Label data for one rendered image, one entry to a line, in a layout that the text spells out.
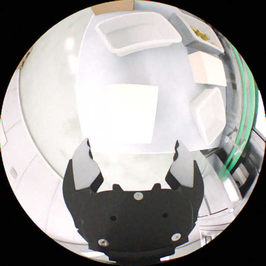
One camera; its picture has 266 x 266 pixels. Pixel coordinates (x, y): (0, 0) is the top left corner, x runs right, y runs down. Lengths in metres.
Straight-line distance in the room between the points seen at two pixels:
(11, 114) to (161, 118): 3.43
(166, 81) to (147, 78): 0.06
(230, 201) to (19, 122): 3.79
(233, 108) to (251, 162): 0.48
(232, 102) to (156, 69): 0.47
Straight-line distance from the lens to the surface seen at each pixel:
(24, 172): 3.04
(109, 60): 0.31
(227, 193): 0.62
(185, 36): 0.41
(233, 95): 0.58
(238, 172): 0.92
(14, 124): 3.22
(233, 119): 0.61
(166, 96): 0.31
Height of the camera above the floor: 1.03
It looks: 61 degrees down
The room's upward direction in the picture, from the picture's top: 177 degrees clockwise
